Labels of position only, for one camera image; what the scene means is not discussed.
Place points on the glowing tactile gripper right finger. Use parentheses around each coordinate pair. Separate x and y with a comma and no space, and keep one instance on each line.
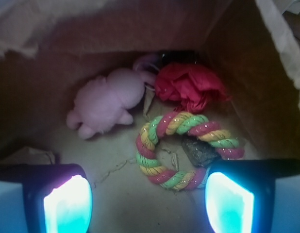
(254,196)

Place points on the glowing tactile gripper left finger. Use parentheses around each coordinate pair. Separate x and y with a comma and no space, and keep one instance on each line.
(44,199)

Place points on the red tissue paper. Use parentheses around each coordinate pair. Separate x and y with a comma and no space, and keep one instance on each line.
(192,85)

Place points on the dark grey rock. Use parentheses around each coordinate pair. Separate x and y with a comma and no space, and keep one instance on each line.
(200,153)

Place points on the pink plush toy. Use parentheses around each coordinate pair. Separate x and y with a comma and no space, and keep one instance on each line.
(104,102)

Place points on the brown paper bag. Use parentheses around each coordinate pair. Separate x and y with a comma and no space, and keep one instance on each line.
(50,48)

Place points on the multicolour rope ring toy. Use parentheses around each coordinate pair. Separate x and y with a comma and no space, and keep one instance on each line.
(198,126)

